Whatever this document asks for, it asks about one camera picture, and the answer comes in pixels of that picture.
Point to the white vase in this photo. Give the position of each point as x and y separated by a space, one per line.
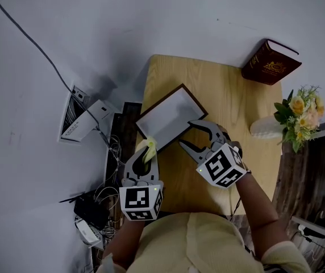
266 128

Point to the white desk frame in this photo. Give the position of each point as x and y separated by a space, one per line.
316 226

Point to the white wall junction box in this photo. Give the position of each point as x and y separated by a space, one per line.
80 121

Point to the yellow cloth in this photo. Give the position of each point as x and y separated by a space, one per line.
149 149

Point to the person's right forearm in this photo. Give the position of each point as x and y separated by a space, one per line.
260 209

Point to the yellow flower bouquet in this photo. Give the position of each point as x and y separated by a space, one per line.
301 115

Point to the person's pale yellow shirt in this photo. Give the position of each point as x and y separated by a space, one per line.
191 246

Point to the dark red book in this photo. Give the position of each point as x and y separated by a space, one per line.
270 65

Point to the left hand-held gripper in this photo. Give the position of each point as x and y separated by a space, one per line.
138 200

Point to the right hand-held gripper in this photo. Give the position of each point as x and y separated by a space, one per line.
222 166

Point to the black router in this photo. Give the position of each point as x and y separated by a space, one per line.
91 210

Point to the person's left forearm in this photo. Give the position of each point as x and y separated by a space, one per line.
125 243

